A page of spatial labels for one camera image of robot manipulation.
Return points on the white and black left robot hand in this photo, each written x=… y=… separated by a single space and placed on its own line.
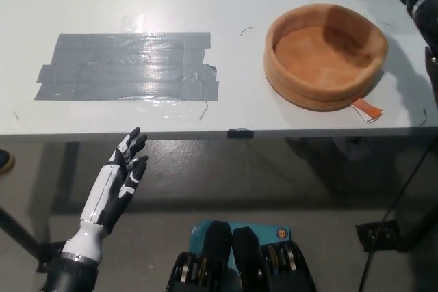
x=102 y=193

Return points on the black table leg with foot plate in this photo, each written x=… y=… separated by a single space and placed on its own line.
x=20 y=235
x=376 y=234

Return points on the orange soft plush plate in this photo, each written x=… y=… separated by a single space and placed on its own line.
x=308 y=97

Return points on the black robot torso teal top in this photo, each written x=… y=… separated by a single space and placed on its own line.
x=246 y=258

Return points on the dark shoe with tan sole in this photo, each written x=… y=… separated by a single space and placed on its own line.
x=5 y=162

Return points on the small black tape piece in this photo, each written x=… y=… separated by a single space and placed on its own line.
x=240 y=133

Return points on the grey duct tape patch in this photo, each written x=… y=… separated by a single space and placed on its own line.
x=119 y=66

